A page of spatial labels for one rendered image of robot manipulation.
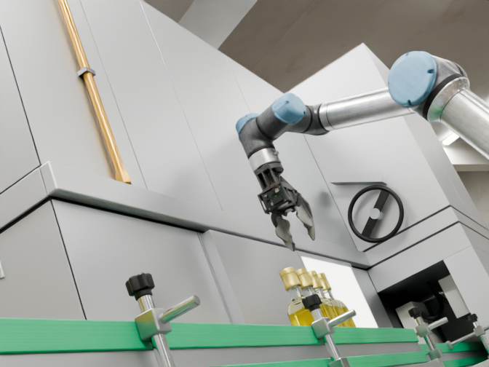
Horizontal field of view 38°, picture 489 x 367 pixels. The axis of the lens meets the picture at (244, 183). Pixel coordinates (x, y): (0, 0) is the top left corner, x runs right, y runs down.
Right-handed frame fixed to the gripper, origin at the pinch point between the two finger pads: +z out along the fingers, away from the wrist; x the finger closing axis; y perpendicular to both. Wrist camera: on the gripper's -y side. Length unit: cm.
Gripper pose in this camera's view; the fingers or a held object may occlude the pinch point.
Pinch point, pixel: (303, 241)
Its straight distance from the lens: 176.0
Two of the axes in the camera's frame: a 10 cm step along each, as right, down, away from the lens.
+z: 3.6, 8.5, -3.8
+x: 8.0, -4.9, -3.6
